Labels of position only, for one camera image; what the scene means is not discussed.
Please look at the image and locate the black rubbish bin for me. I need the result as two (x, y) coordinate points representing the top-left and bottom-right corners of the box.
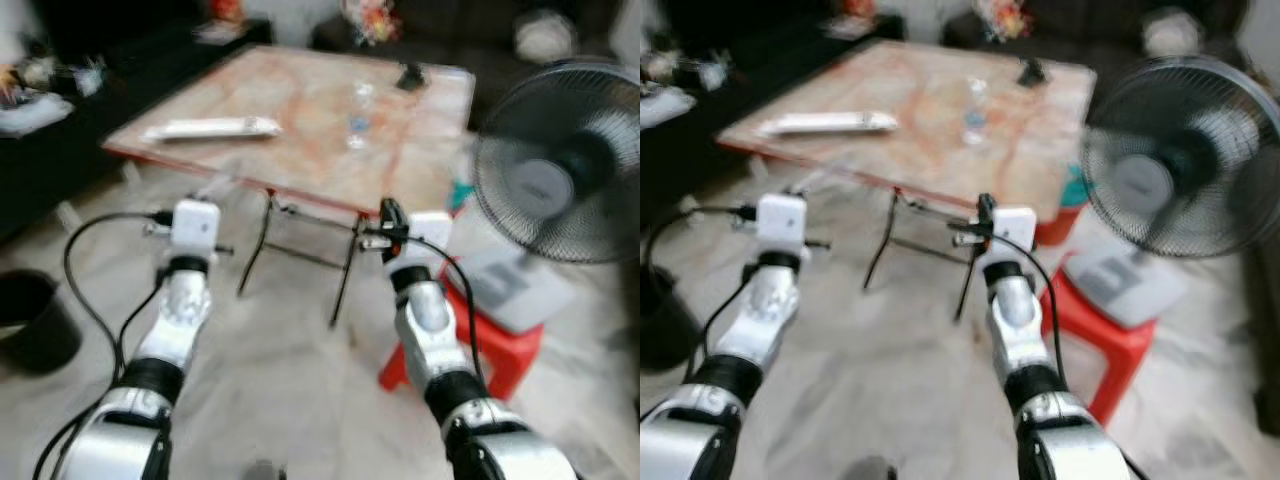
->
(0, 268), (83, 376)
(640, 265), (706, 373)

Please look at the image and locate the orange plastic bucket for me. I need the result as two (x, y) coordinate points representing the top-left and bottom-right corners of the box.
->
(1035, 205), (1086, 246)

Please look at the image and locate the clear plastic water bottle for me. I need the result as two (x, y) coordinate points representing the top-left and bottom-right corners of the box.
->
(347, 82), (375, 151)
(963, 78), (991, 147)

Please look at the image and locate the marble top folding table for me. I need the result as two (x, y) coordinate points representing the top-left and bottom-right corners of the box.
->
(715, 40), (1098, 323)
(103, 45), (476, 329)

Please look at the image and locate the red plastic stool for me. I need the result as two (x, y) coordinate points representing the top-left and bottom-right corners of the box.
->
(1040, 265), (1158, 426)
(378, 270), (546, 401)

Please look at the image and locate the grey table fan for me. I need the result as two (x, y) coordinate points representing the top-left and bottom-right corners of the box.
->
(1060, 55), (1280, 331)
(472, 60), (641, 336)

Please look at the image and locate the long white carton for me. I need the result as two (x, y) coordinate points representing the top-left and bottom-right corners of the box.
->
(140, 116), (284, 143)
(757, 111), (899, 138)

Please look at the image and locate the cartoon boy plush doll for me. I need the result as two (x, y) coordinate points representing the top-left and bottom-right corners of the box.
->
(975, 0), (1034, 43)
(340, 0), (403, 46)

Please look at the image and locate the dark grey long sofa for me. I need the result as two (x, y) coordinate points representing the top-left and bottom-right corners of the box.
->
(310, 0), (641, 76)
(940, 0), (1251, 71)

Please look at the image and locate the white red booklet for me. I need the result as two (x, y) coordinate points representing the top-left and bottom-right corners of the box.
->
(828, 15), (881, 41)
(195, 20), (251, 46)

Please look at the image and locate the small grey Totoro plush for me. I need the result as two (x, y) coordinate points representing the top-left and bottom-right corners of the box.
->
(513, 10), (578, 66)
(1143, 8), (1204, 59)

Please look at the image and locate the dark grey recliner sofa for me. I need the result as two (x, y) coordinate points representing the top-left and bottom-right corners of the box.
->
(1250, 150), (1280, 436)

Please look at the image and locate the black TV cabinet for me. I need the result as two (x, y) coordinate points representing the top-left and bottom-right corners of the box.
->
(640, 12), (906, 226)
(0, 18), (273, 241)

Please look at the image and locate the white paper stack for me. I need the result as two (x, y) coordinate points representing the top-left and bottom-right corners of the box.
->
(640, 88), (696, 129)
(0, 95), (76, 136)

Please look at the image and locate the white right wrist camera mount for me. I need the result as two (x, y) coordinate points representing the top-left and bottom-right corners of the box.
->
(408, 211), (454, 266)
(990, 206), (1038, 263)

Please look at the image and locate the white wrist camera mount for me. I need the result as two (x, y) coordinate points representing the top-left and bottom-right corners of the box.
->
(757, 193), (808, 253)
(408, 211), (454, 266)
(990, 206), (1038, 263)
(170, 199), (221, 259)

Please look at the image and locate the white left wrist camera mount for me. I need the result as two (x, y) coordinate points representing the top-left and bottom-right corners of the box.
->
(170, 199), (221, 259)
(757, 193), (808, 253)

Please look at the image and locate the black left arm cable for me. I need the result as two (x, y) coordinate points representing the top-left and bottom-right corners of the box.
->
(645, 205), (761, 401)
(35, 210), (176, 480)

